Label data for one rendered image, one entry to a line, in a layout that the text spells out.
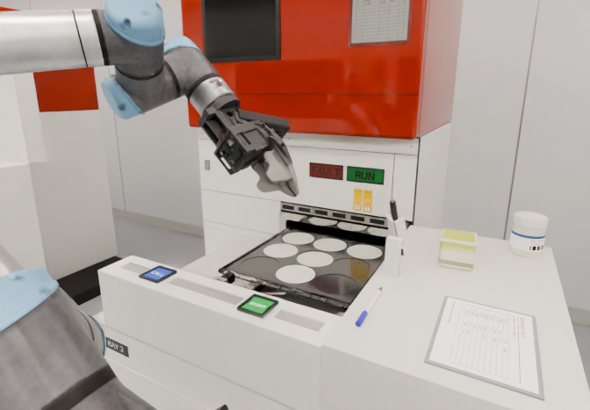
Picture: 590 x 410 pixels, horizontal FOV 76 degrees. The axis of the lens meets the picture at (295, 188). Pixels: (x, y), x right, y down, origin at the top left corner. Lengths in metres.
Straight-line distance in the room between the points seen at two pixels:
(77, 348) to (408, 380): 0.42
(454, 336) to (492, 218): 2.03
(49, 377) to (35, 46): 0.39
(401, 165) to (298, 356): 0.66
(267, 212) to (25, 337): 1.05
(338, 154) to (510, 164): 1.58
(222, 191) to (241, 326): 0.83
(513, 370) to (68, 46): 0.74
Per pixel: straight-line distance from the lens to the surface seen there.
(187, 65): 0.73
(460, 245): 0.91
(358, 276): 0.98
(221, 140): 0.66
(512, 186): 2.64
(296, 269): 1.00
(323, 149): 1.21
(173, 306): 0.82
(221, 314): 0.73
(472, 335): 0.71
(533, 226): 1.04
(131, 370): 1.03
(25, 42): 0.60
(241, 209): 1.44
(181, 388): 0.93
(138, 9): 0.60
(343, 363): 0.64
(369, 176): 1.17
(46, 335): 0.42
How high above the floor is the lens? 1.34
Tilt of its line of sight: 14 degrees down
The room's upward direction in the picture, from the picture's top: straight up
